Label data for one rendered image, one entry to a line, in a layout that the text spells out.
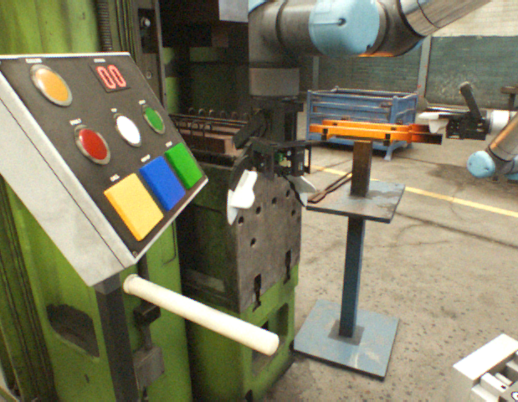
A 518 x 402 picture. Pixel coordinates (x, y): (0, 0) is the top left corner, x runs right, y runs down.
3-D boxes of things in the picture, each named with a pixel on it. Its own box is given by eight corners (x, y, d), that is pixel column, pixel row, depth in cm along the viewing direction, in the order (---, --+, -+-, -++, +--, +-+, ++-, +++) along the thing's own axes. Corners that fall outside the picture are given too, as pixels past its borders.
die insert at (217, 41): (228, 47, 115) (228, 24, 113) (212, 47, 109) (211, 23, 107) (156, 48, 130) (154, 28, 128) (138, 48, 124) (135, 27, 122)
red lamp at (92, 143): (117, 158, 53) (113, 126, 51) (86, 167, 49) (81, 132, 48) (103, 156, 55) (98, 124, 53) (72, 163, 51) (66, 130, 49)
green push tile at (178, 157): (203, 175, 76) (181, 141, 74) (191, 188, 69) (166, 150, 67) (196, 180, 77) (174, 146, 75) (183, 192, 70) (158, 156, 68)
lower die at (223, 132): (265, 148, 124) (265, 121, 121) (225, 162, 108) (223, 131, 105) (167, 134, 145) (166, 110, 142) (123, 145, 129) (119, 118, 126)
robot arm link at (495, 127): (509, 112, 112) (506, 109, 118) (491, 111, 113) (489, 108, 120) (504, 139, 114) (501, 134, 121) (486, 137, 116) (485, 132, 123)
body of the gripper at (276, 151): (270, 186, 59) (270, 102, 55) (243, 172, 66) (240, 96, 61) (311, 177, 63) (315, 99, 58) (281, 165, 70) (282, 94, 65)
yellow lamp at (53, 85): (79, 102, 51) (74, 66, 49) (43, 106, 47) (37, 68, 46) (64, 100, 52) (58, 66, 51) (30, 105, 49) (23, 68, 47)
